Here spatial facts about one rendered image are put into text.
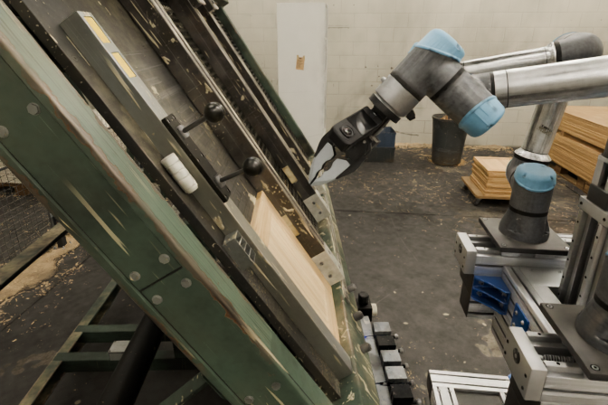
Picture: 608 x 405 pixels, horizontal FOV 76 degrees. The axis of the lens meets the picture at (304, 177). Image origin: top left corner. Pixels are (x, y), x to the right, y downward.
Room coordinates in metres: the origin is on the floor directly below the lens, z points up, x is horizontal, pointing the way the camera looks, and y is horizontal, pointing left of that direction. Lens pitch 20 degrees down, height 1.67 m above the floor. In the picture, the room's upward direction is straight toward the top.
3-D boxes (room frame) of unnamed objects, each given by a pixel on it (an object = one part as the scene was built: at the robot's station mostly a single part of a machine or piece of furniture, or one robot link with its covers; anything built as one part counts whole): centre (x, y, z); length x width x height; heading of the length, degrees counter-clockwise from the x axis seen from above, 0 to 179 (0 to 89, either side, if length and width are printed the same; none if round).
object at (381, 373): (0.98, -0.25, 0.69); 0.50 x 0.14 x 0.24; 2
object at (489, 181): (3.96, -2.06, 0.20); 0.61 x 0.53 x 0.40; 174
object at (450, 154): (5.26, -2.01, 0.33); 0.52 x 0.51 x 0.65; 174
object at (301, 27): (5.29, 0.00, 1.03); 0.61 x 0.58 x 2.05; 174
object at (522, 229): (1.18, -0.75, 1.09); 0.15 x 0.15 x 0.10
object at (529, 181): (1.19, -0.75, 1.20); 0.13 x 0.12 x 0.14; 160
